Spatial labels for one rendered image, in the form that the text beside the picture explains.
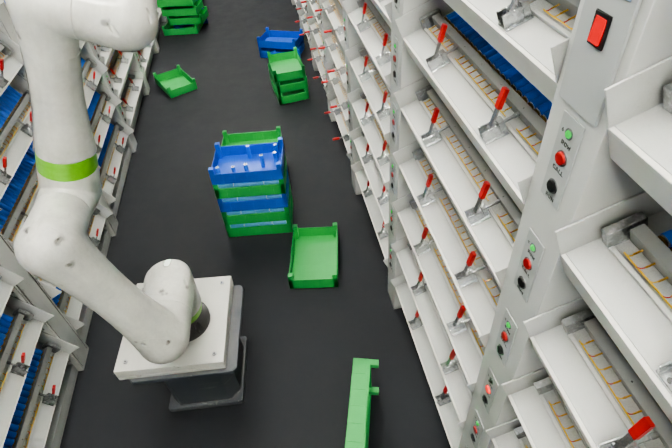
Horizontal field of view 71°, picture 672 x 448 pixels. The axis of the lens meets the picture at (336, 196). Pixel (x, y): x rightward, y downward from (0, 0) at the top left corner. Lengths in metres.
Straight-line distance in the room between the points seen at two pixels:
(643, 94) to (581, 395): 0.42
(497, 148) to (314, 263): 1.38
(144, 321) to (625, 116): 1.05
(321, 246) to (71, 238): 1.28
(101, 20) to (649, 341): 0.89
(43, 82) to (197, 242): 1.41
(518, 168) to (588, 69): 0.25
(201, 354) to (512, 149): 1.08
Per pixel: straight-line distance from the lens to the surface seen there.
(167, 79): 3.76
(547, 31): 0.71
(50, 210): 1.11
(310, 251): 2.11
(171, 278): 1.39
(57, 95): 1.03
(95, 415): 1.95
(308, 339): 1.85
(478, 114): 0.88
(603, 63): 0.54
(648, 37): 0.52
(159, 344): 1.29
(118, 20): 0.91
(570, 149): 0.60
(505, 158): 0.79
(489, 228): 0.93
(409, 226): 1.46
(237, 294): 1.67
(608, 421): 0.77
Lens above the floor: 1.57
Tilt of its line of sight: 41 degrees down
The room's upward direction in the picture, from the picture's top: 5 degrees counter-clockwise
